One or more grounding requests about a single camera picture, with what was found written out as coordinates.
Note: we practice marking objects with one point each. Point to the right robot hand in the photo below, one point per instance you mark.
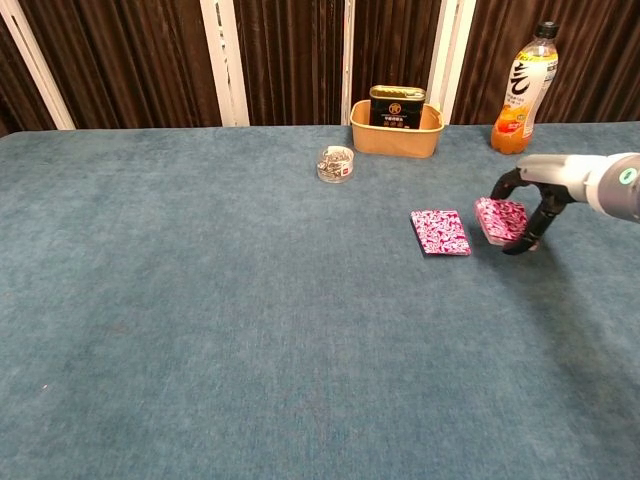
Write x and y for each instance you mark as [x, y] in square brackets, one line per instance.
[555, 172]

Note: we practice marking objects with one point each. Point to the pink patterned pack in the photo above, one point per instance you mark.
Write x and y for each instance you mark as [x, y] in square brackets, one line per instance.
[502, 220]
[441, 232]

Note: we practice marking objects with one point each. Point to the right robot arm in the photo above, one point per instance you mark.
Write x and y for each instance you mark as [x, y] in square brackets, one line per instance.
[620, 185]

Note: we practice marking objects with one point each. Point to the orange juice plastic bottle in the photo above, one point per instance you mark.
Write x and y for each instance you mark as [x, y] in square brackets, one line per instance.
[521, 90]

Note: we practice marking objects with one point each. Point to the dark brown curtain panel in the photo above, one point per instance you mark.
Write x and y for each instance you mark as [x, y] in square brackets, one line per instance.
[125, 60]
[600, 60]
[295, 60]
[20, 100]

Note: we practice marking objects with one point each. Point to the brown paper tub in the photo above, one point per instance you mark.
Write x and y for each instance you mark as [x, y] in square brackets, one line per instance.
[395, 142]

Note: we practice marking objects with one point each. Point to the black and gold tin can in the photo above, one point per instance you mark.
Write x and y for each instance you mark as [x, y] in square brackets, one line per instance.
[397, 109]

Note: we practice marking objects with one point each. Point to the clear jar of metal clips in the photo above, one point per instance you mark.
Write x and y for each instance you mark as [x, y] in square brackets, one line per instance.
[336, 165]

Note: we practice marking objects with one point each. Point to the blue velvet tablecloth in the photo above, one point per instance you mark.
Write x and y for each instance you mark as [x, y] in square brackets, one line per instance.
[250, 325]

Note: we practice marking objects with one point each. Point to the thin white frame post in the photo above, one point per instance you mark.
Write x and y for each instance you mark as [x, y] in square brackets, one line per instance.
[346, 60]

